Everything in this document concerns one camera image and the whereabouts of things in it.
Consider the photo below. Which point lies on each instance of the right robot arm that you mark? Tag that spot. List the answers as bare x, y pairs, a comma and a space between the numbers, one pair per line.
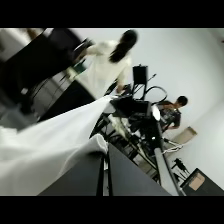
163, 160

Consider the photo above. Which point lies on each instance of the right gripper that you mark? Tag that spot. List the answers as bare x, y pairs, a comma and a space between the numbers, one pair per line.
131, 107

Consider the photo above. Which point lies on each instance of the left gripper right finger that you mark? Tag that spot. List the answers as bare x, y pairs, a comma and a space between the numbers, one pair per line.
130, 176

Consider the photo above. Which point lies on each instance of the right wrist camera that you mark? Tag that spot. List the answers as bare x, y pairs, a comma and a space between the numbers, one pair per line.
140, 75

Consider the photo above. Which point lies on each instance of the white T-shirt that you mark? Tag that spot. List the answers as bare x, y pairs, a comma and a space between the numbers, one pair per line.
50, 143

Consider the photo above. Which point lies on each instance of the person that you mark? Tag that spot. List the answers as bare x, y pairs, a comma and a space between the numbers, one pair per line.
105, 66
171, 115

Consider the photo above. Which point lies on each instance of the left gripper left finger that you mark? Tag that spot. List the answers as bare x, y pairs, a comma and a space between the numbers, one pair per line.
83, 176

